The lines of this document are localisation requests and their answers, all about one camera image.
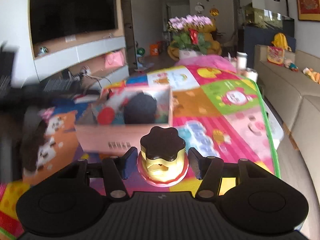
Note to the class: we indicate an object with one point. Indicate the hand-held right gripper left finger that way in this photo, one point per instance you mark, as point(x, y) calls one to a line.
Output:
point(130, 162)

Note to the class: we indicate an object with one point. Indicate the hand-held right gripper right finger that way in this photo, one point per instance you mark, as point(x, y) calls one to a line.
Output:
point(195, 163)

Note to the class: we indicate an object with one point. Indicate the pink cardboard box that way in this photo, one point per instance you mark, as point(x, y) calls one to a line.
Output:
point(112, 136)

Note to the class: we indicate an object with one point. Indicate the brown yellow pudding toy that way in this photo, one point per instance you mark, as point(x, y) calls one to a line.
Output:
point(162, 152)

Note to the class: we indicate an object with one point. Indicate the red ball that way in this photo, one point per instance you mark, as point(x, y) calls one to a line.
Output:
point(105, 116)

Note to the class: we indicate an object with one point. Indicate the black plush toy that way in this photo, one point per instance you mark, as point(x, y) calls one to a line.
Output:
point(140, 108)

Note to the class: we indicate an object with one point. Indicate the colourful printed blanket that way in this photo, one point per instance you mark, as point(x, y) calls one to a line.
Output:
point(212, 110)

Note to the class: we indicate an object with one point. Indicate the small green striped ornament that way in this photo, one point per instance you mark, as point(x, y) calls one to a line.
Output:
point(42, 51)

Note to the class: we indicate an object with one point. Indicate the pink gift bag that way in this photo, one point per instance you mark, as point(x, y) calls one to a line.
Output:
point(114, 59)

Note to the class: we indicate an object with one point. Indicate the silver cup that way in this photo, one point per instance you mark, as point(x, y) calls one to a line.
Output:
point(251, 74)

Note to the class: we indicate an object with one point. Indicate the watermelon striped ball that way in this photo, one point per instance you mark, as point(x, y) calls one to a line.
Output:
point(141, 51)

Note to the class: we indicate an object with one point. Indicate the white thermos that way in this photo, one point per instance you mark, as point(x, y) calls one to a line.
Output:
point(241, 61)

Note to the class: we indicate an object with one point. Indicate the orange box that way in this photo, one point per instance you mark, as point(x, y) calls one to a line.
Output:
point(154, 49)

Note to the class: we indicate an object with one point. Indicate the beige sofa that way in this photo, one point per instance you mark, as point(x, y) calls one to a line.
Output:
point(295, 105)

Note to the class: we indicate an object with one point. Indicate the potted purple orchid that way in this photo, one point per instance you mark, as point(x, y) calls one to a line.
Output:
point(190, 37)

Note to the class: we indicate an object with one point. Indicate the red printed bag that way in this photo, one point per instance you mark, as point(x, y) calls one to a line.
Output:
point(275, 55)

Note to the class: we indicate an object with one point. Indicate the black television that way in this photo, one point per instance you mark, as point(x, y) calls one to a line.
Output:
point(72, 7)

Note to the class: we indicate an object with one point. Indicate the small doll toy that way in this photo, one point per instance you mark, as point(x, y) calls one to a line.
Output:
point(291, 65)

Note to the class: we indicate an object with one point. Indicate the fish tank with dark cabinet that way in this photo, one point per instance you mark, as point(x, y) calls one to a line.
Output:
point(262, 37)

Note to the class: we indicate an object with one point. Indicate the orange plush toy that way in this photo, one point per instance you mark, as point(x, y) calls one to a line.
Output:
point(312, 75)

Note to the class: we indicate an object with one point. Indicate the yellow plush toy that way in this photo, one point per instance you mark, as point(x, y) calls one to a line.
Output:
point(281, 41)

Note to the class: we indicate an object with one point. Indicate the gold hanging ornament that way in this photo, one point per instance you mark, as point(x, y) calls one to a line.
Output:
point(214, 11)

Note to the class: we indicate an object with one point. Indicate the white wall cabinet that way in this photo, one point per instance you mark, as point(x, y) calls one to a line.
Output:
point(100, 52)

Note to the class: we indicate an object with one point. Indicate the white wall clock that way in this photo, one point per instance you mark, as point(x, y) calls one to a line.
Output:
point(199, 8)

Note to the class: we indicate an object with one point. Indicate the red wall poster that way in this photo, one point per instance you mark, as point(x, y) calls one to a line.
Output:
point(308, 0)

